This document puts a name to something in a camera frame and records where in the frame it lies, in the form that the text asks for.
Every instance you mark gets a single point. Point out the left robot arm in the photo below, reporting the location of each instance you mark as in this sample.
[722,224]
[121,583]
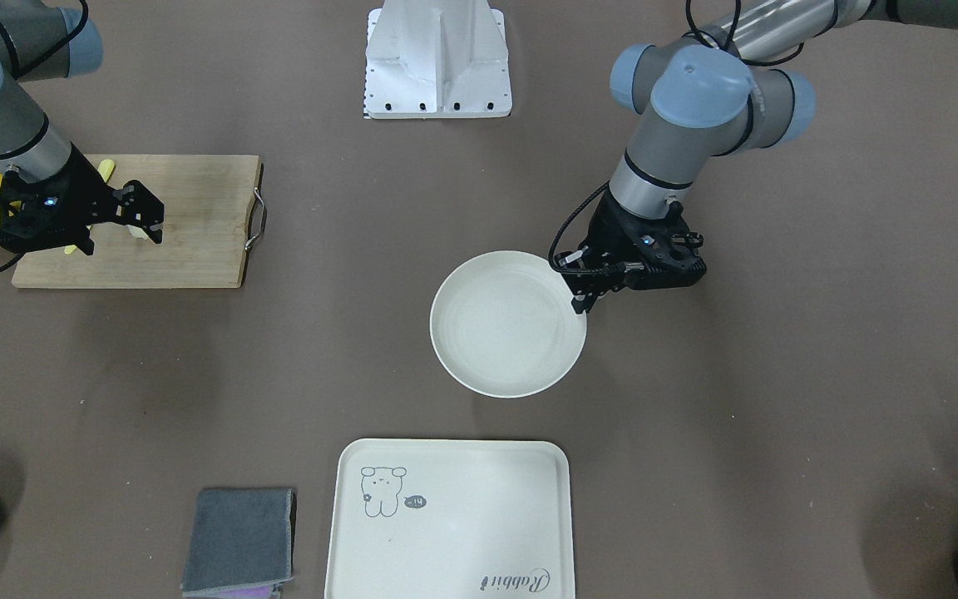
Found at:
[718,90]

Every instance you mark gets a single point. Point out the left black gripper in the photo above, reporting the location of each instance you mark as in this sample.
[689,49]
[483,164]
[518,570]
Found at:
[609,227]

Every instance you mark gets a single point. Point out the cream round plate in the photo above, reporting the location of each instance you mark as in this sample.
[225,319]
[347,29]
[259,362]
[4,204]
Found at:
[502,325]

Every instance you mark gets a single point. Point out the yellow plastic knife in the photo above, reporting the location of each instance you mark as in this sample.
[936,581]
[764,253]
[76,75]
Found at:
[105,169]

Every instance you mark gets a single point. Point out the cream rectangular tray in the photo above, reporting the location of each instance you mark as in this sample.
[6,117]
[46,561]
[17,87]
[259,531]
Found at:
[440,518]

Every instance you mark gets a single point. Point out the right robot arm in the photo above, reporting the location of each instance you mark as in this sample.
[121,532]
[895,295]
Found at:
[39,42]

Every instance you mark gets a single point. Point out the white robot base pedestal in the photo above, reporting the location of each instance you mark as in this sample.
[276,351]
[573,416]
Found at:
[436,60]

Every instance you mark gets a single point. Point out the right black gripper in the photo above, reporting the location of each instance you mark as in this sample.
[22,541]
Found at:
[85,197]

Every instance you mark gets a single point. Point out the wooden cutting board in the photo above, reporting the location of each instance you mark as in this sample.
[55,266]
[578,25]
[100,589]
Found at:
[208,201]

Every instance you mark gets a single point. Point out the grey folded cloth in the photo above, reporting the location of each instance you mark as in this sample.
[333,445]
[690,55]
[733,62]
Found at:
[241,543]

